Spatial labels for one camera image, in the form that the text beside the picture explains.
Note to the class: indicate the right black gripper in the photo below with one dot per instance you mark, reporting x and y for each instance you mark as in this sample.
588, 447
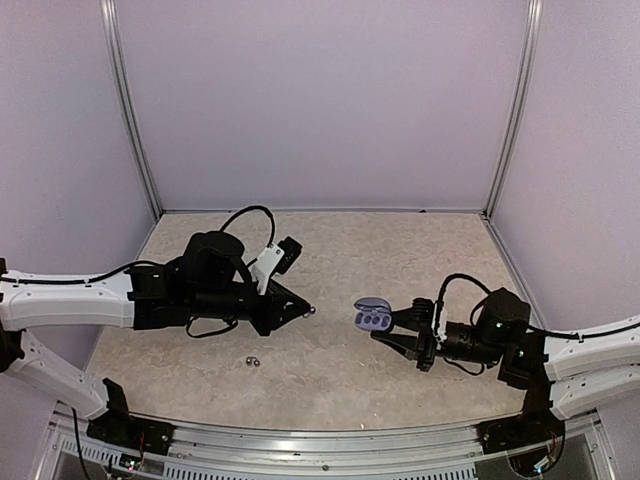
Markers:
420, 348

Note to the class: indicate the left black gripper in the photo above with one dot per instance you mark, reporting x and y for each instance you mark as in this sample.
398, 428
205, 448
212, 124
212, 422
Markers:
278, 297

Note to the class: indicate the blue-grey earbud charging case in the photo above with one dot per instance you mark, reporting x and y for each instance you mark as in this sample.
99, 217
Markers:
373, 314

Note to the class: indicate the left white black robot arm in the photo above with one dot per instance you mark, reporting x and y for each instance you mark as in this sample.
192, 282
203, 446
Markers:
210, 280

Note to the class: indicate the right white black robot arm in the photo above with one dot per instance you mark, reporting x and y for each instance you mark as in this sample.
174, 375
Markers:
563, 374

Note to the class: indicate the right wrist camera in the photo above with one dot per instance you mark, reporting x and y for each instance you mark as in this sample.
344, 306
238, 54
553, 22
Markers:
439, 322

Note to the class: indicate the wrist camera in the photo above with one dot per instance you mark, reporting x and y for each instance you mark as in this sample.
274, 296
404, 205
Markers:
439, 322
274, 259

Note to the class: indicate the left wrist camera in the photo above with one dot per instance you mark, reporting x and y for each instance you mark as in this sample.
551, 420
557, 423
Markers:
274, 259

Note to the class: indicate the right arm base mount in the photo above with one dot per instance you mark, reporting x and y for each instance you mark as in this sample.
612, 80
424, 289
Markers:
533, 424

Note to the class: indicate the front aluminium rail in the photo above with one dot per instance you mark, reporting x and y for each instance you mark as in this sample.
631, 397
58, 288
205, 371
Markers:
204, 451

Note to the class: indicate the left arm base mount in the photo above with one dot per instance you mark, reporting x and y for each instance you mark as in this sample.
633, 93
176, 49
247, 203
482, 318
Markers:
117, 426

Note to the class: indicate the left aluminium frame post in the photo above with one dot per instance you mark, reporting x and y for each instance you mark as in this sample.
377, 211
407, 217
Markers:
109, 14

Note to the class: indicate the aluminium frame post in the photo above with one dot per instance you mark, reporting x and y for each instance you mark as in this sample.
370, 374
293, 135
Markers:
517, 108
109, 14

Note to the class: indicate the right aluminium frame post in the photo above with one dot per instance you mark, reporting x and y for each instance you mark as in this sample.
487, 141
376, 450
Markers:
517, 108

